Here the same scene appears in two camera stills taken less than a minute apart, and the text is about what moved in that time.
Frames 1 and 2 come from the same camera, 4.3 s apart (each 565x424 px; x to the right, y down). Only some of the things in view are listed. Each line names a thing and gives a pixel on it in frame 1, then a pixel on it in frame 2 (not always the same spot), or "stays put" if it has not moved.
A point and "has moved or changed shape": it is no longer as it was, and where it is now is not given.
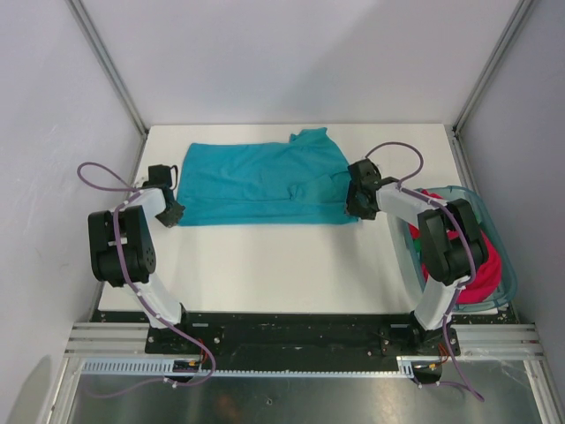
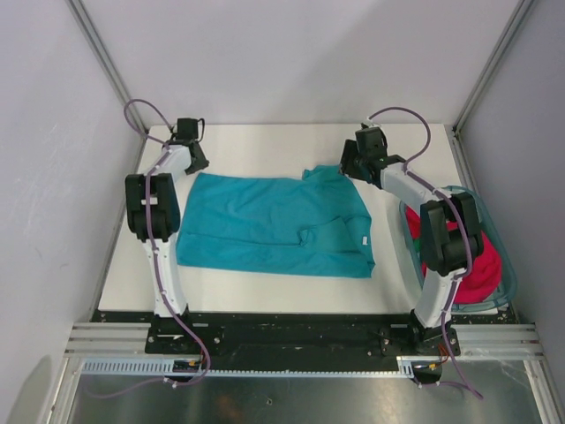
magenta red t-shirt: [486, 277] stays put
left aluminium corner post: [108, 63] stays put
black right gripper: [368, 214] → [347, 164]
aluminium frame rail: [109, 340] stays put
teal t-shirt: [300, 182] has moved or changed shape
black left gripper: [175, 217] → [200, 164]
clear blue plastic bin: [494, 283] stays put
